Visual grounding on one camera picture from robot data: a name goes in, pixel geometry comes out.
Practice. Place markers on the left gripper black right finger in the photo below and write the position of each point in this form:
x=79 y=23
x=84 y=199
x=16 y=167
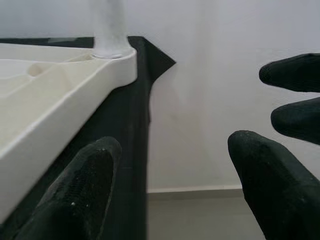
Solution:
x=280 y=190

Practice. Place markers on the white plastic table leg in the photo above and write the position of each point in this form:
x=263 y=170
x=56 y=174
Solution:
x=110 y=27

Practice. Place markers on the white plastic children table top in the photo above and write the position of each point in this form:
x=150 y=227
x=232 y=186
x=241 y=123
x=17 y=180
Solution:
x=50 y=105

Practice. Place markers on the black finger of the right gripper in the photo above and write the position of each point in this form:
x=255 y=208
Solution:
x=300 y=120
x=295 y=73

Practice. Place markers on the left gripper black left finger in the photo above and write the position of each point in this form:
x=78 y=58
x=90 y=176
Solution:
x=82 y=190

